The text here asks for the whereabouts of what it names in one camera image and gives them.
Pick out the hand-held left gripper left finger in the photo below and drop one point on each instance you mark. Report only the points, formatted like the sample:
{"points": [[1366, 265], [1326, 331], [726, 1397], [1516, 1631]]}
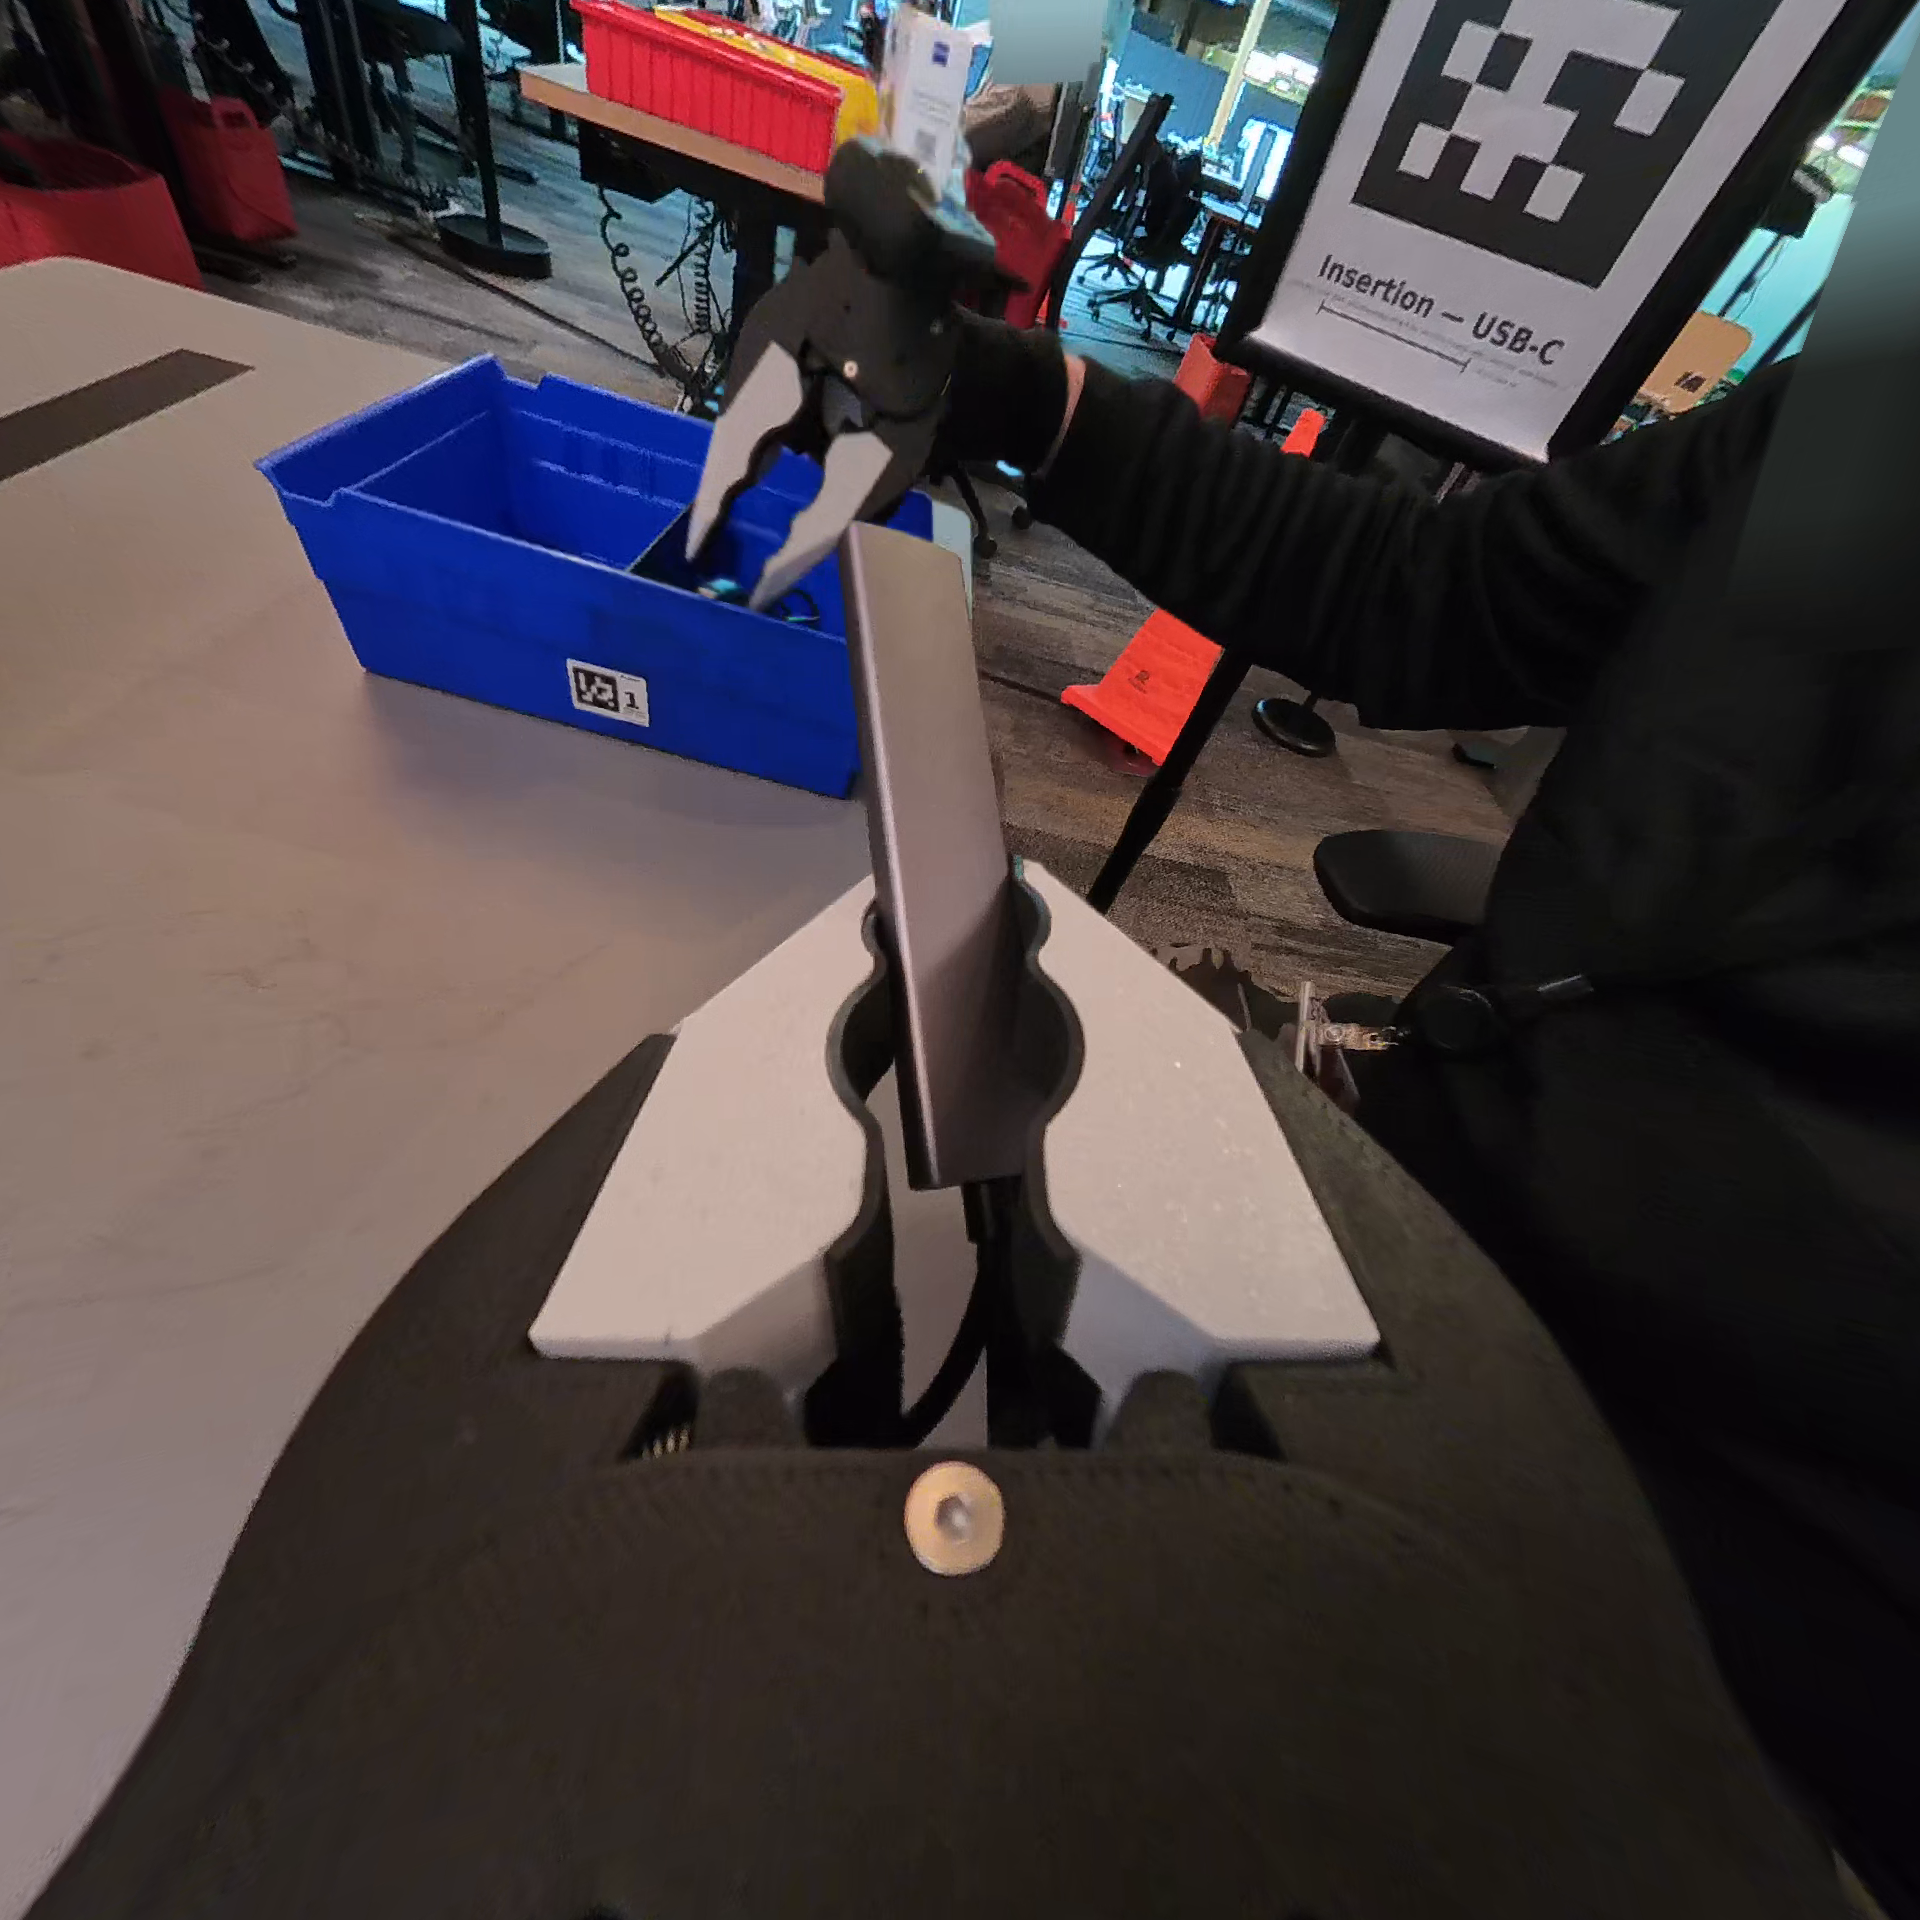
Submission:
{"points": [[704, 1184]]}

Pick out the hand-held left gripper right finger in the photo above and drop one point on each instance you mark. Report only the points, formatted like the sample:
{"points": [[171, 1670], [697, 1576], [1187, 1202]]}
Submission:
{"points": [[1201, 1184]]}

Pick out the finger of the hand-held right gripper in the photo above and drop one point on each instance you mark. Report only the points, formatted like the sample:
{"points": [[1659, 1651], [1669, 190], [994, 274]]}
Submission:
{"points": [[826, 523], [742, 450]]}

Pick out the blue plastic bin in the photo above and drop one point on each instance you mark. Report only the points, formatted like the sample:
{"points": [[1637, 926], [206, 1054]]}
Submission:
{"points": [[524, 662]]}

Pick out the grey usb hub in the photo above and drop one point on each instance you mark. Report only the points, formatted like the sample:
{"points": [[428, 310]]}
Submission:
{"points": [[931, 839]]}

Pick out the person's right forearm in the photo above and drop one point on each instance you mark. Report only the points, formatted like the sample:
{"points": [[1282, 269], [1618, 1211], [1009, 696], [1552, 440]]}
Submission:
{"points": [[1276, 555]]}

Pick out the person's right hand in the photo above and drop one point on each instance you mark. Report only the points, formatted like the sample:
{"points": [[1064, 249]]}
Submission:
{"points": [[1003, 399]]}

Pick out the white carton box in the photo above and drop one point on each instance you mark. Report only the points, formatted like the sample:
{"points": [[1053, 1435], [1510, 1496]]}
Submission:
{"points": [[931, 83]]}

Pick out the wooden work desk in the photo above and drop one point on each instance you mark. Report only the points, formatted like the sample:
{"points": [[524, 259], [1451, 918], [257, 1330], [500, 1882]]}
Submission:
{"points": [[675, 150]]}

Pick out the red plastic bin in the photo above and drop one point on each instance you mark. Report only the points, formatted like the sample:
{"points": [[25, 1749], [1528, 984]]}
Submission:
{"points": [[704, 90]]}

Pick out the black pole stand round base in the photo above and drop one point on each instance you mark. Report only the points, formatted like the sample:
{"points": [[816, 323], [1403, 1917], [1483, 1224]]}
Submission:
{"points": [[491, 248]]}

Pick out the orange traffic cone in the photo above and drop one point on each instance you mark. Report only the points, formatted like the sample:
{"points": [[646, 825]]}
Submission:
{"points": [[1141, 690]]}

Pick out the red fabric bag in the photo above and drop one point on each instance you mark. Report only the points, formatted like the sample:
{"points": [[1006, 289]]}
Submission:
{"points": [[89, 218], [234, 166]]}

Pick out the black framed marker sign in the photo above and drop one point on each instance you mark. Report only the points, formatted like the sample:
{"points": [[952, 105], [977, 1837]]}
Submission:
{"points": [[1500, 150]]}

